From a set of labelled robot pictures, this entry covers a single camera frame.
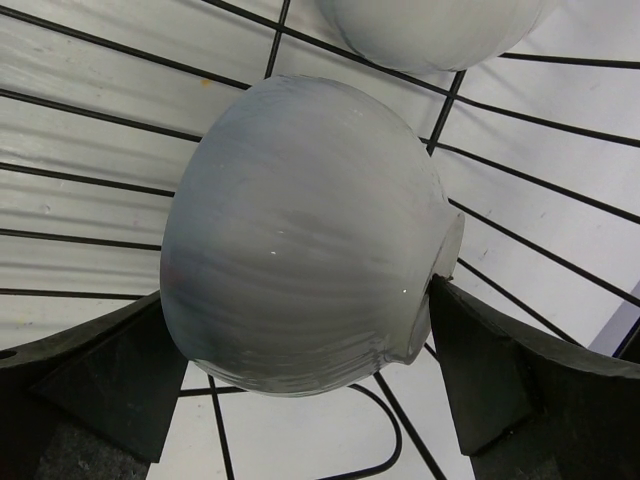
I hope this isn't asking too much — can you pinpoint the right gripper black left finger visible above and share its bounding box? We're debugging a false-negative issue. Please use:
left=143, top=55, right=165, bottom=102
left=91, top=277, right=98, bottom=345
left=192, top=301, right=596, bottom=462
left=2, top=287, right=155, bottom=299
left=1, top=294, right=187, bottom=479

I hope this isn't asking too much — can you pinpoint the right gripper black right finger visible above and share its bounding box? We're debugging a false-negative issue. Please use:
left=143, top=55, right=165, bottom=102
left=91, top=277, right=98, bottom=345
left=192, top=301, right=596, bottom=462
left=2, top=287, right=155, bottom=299
left=428, top=276, right=639, bottom=479

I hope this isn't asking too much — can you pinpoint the grey white bowl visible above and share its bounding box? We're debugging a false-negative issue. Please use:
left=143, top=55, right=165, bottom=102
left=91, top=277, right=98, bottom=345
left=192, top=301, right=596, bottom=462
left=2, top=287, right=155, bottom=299
left=316, top=0, right=559, bottom=75

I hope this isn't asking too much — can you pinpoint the black wire dish rack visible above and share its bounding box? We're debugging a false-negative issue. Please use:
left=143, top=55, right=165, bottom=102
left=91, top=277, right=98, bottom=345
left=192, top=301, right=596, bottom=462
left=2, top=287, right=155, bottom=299
left=0, top=0, right=640, bottom=480

